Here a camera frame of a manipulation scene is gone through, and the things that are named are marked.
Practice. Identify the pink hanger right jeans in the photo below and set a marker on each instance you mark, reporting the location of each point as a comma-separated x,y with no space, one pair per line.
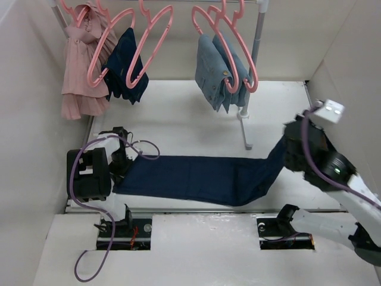
251,85

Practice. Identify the pink pleated skirt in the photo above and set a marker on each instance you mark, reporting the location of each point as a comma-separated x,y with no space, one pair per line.
78,97

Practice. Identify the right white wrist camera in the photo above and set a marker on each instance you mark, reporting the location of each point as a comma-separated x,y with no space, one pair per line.
329,110

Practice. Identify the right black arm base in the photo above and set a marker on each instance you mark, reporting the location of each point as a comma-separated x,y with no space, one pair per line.
274,235

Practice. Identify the pink hanger jeans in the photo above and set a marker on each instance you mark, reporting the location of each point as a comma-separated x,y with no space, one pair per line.
214,24
251,85

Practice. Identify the light blue jeans left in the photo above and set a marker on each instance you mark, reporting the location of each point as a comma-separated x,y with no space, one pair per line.
211,73

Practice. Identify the metal clothes rack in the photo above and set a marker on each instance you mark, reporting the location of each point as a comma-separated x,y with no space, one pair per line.
242,115

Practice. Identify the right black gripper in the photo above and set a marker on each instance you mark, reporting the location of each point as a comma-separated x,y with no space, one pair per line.
314,124

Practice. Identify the pink hanger left jeans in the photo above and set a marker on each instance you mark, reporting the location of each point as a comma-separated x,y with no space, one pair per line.
214,24

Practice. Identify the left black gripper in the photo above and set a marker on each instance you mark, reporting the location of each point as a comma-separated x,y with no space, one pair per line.
119,173

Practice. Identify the pink hanger with skirt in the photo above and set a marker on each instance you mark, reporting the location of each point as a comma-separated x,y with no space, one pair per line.
80,15

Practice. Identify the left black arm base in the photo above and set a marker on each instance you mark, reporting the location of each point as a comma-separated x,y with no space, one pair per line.
130,234

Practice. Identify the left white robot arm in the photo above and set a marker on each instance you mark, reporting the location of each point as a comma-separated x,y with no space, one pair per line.
102,165

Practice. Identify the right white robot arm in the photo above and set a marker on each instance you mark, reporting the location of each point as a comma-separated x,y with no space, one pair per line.
348,189

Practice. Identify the dark blue denim trousers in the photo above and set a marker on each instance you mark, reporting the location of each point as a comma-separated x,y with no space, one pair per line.
227,181

